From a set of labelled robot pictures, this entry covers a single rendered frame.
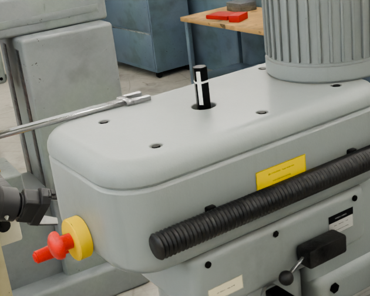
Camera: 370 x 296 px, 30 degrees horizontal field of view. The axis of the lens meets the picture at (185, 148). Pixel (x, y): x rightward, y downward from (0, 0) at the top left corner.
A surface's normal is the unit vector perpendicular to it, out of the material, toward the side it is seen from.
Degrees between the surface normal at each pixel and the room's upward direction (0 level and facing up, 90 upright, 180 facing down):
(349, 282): 90
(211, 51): 90
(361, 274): 90
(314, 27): 90
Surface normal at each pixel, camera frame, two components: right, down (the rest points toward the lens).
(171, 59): 0.55, 0.24
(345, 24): 0.15, 0.34
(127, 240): -0.29, 0.37
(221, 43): -0.83, 0.29
